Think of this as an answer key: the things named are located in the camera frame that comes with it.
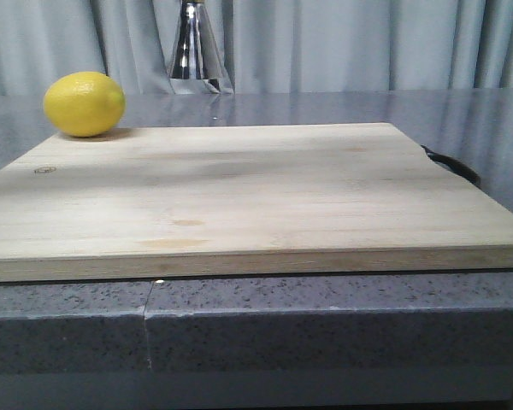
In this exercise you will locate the grey curtain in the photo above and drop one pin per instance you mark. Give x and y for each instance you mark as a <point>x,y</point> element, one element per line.
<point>266,46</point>

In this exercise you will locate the silver metal jigger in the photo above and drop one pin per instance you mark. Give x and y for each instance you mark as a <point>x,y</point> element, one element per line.
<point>195,52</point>

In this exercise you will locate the light wooden cutting board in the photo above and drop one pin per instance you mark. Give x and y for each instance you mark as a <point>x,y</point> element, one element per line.
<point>172,202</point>

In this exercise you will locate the black cutting board handle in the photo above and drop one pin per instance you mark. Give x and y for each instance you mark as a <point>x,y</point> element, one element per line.
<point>454,165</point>

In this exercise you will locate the yellow lemon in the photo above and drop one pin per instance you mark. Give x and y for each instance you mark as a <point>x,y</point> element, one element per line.
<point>84,104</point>

